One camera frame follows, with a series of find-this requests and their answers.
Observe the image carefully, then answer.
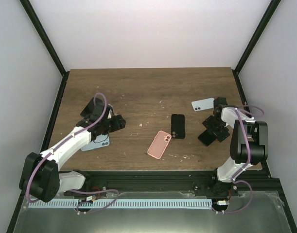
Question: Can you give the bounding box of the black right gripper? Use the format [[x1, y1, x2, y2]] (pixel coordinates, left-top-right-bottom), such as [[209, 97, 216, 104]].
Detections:
[[202, 116, 229, 142]]

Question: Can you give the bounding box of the white phone dual camera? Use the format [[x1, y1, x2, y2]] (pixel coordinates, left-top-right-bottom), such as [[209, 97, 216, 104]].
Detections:
[[191, 98, 214, 112]]

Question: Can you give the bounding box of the black phone case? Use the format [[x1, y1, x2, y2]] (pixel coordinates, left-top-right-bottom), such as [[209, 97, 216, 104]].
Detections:
[[171, 114, 186, 139]]

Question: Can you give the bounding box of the black phone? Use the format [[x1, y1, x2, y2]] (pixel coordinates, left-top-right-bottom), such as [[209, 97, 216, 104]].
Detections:
[[198, 129, 217, 146]]

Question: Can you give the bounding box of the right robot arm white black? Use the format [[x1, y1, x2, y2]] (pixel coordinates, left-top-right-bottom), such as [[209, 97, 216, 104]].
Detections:
[[198, 97, 268, 196]]

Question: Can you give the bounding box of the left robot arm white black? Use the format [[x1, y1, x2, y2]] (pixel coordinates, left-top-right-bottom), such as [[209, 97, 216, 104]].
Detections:
[[19, 104, 126, 202]]

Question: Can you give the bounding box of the light blue phone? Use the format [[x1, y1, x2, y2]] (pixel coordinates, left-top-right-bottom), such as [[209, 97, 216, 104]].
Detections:
[[81, 134, 110, 151]]

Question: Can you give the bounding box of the dark blue phone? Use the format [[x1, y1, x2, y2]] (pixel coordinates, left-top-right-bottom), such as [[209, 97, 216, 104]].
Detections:
[[80, 98, 97, 118]]

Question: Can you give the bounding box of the pink phone case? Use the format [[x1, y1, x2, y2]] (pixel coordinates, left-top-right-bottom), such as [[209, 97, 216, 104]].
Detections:
[[147, 131, 172, 159]]

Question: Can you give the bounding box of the light blue slotted strip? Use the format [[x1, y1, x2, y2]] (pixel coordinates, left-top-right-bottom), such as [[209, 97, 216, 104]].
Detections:
[[28, 199, 212, 209]]

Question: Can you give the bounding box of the metal front plate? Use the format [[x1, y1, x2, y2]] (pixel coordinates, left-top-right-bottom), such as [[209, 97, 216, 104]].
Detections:
[[14, 191, 291, 233]]

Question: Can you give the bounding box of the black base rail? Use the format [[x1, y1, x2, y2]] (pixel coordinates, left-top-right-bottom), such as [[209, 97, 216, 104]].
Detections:
[[24, 169, 280, 197]]

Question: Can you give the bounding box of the black frame post right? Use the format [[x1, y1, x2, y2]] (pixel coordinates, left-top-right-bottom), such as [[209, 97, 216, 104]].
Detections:
[[232, 0, 282, 73]]

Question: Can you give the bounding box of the black frame post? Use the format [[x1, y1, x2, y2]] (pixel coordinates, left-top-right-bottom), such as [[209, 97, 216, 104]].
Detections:
[[18, 0, 67, 75], [232, 0, 282, 73]]

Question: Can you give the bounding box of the black frame post left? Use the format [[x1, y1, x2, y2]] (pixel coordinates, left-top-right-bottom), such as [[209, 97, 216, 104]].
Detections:
[[18, 0, 67, 75]]

